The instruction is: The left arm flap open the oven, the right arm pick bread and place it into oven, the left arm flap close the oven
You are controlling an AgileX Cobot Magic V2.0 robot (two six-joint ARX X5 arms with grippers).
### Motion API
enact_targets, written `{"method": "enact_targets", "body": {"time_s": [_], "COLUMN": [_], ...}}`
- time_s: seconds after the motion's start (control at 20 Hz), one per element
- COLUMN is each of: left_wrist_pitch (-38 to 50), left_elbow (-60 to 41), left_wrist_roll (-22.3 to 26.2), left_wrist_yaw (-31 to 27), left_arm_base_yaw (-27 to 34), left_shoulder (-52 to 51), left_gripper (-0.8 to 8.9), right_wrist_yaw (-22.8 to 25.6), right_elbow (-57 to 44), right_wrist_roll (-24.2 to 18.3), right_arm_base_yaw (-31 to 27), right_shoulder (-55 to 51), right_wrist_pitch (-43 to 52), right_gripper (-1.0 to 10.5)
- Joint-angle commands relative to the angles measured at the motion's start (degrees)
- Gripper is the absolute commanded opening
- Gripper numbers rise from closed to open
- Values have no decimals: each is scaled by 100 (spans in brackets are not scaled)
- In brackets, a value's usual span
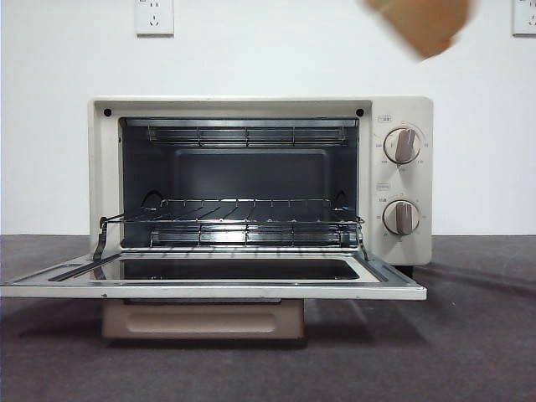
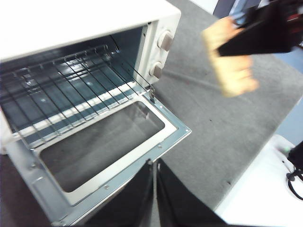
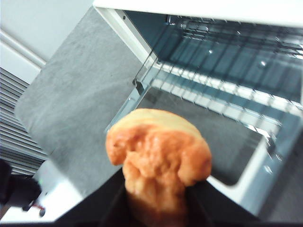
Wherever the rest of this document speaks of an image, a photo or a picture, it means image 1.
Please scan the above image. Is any glass oven door with handle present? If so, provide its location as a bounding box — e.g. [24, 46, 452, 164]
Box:
[0, 246, 428, 340]

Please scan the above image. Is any golden bread loaf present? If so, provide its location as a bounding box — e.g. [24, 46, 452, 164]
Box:
[362, 0, 481, 62]

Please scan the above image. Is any cream oven dial knob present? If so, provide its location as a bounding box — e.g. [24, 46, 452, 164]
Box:
[383, 127, 422, 165]
[383, 199, 421, 235]

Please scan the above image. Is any cream Toshiba toaster oven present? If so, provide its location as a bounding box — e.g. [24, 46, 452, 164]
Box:
[86, 95, 435, 277]

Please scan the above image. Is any metal wire oven rack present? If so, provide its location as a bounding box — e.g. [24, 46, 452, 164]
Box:
[99, 198, 368, 225]

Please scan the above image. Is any white wall socket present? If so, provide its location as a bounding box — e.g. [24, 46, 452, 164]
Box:
[511, 0, 536, 36]
[134, 0, 175, 36]

